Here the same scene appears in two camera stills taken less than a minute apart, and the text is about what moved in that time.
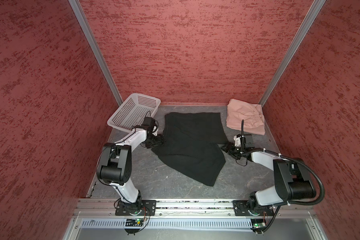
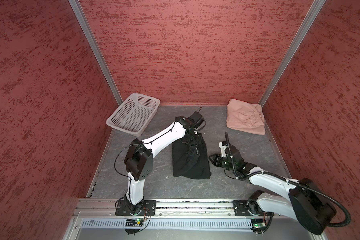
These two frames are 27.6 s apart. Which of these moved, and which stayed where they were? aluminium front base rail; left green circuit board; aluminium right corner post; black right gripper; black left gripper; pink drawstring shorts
Moved: black left gripper; black right gripper
Stayed: aluminium front base rail; left green circuit board; aluminium right corner post; pink drawstring shorts
